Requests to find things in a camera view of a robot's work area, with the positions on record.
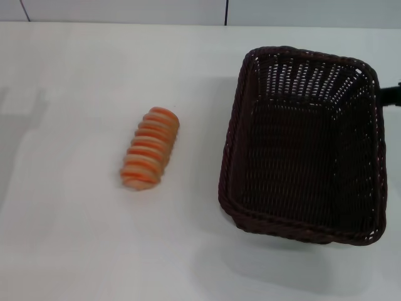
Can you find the dark brown woven basket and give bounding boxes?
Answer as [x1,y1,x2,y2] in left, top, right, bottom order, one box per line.
[217,45,388,247]

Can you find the orange striped spiral bread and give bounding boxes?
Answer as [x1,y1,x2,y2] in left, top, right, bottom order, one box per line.
[120,106,181,191]

